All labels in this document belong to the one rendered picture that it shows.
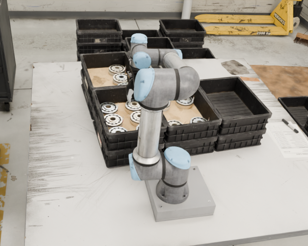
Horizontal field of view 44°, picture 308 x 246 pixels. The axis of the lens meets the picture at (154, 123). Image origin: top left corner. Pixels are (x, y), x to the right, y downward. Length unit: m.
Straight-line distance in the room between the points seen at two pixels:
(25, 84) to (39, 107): 1.55
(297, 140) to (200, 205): 0.88
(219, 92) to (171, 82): 1.08
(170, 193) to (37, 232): 0.58
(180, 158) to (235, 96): 0.88
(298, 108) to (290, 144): 1.23
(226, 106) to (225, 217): 0.73
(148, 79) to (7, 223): 1.65
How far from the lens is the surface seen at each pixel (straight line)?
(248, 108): 2.32
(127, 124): 2.02
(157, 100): 1.35
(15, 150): 3.16
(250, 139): 2.20
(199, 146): 2.06
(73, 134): 2.16
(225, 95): 2.38
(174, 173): 1.63
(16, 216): 2.71
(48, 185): 1.90
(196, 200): 1.78
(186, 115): 2.14
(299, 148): 2.36
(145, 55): 1.70
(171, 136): 1.93
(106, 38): 3.57
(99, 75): 2.42
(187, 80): 1.36
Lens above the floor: 2.08
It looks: 38 degrees down
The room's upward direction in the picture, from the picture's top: 7 degrees clockwise
